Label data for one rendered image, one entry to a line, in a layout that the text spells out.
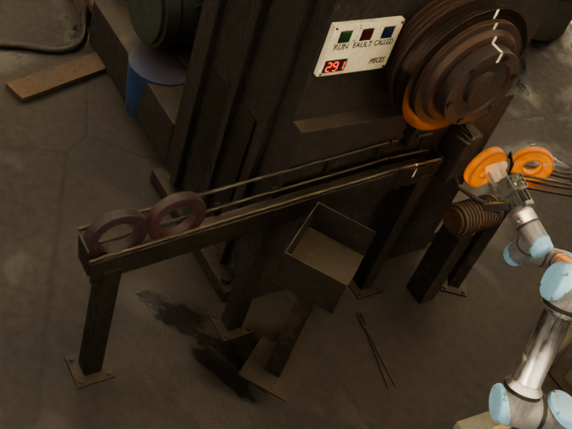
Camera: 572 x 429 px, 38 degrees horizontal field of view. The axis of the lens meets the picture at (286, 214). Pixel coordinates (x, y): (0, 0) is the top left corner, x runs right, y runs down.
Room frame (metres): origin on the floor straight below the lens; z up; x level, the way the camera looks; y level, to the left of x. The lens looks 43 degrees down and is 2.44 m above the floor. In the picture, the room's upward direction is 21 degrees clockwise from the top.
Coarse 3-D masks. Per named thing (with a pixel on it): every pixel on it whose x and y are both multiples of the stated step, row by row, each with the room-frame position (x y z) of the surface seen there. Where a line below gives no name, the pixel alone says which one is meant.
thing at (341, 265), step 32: (320, 224) 1.93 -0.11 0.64; (352, 224) 1.91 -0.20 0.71; (288, 256) 1.67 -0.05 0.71; (320, 256) 1.83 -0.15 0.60; (352, 256) 1.88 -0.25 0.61; (288, 288) 1.67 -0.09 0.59; (320, 288) 1.65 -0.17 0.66; (288, 320) 1.79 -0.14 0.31; (256, 352) 1.85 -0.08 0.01; (288, 352) 1.78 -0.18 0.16; (256, 384) 1.72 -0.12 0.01; (288, 384) 1.77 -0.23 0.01
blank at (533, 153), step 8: (520, 152) 2.56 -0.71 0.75; (528, 152) 2.55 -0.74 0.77; (536, 152) 2.55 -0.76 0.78; (544, 152) 2.56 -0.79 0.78; (520, 160) 2.55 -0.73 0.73; (528, 160) 2.55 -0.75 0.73; (536, 160) 2.56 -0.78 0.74; (544, 160) 2.56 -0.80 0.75; (552, 160) 2.57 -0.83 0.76; (512, 168) 2.55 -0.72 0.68; (520, 168) 2.55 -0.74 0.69; (536, 168) 2.59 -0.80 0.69; (544, 168) 2.57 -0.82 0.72; (552, 168) 2.57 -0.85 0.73; (544, 176) 2.57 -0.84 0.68
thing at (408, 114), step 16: (480, 0) 2.34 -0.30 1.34; (448, 16) 2.25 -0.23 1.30; (464, 16) 2.25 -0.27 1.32; (480, 16) 2.26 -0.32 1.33; (496, 16) 2.31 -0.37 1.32; (512, 16) 2.37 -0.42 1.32; (432, 32) 2.21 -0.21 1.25; (448, 32) 2.19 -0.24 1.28; (416, 48) 2.19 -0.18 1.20; (432, 48) 2.17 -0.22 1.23; (416, 64) 2.15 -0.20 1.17; (400, 80) 2.18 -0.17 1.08; (416, 80) 2.16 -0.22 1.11; (400, 96) 2.18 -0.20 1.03; (416, 128) 2.24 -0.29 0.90; (432, 128) 2.29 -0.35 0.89
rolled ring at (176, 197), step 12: (180, 192) 1.70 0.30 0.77; (192, 192) 1.73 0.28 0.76; (156, 204) 1.65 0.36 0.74; (168, 204) 1.65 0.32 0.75; (180, 204) 1.68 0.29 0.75; (192, 204) 1.70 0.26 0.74; (204, 204) 1.74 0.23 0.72; (156, 216) 1.62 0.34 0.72; (192, 216) 1.73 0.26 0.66; (204, 216) 1.74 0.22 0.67; (156, 228) 1.63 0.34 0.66; (168, 228) 1.69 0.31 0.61; (180, 228) 1.71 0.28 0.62
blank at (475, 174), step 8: (488, 152) 2.27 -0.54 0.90; (496, 152) 2.28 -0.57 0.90; (504, 152) 2.31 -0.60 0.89; (472, 160) 2.25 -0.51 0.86; (480, 160) 2.24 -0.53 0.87; (488, 160) 2.25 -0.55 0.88; (496, 160) 2.29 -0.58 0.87; (504, 160) 2.32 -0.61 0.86; (472, 168) 2.23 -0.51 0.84; (480, 168) 2.24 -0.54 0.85; (464, 176) 2.24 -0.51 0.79; (472, 176) 2.23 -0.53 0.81; (480, 176) 2.27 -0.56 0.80; (472, 184) 2.25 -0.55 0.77; (480, 184) 2.28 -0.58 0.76
